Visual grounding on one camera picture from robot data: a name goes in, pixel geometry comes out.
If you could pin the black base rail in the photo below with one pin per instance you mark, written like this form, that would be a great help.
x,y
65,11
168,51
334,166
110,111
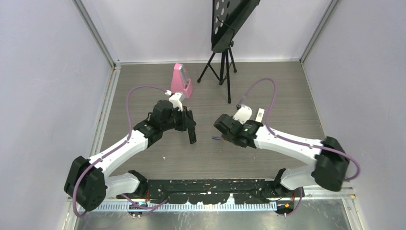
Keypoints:
x,y
208,191

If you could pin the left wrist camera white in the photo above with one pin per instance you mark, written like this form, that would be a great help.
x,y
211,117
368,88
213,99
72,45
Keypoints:
x,y
176,99

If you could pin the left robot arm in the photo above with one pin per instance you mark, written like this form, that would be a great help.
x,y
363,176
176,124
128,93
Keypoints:
x,y
90,181

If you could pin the pink metronome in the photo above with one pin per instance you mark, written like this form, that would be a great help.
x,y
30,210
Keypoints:
x,y
181,81

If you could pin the black music stand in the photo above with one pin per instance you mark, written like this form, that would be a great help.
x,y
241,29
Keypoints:
x,y
228,16

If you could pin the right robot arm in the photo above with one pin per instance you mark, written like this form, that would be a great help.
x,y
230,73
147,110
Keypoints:
x,y
323,166

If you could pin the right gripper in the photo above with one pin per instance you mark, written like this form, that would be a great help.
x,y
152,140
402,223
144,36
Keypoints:
x,y
226,138

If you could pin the white remote control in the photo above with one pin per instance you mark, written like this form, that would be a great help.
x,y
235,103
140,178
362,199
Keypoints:
x,y
259,115

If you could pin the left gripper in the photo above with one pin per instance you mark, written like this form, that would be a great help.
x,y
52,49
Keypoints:
x,y
186,121

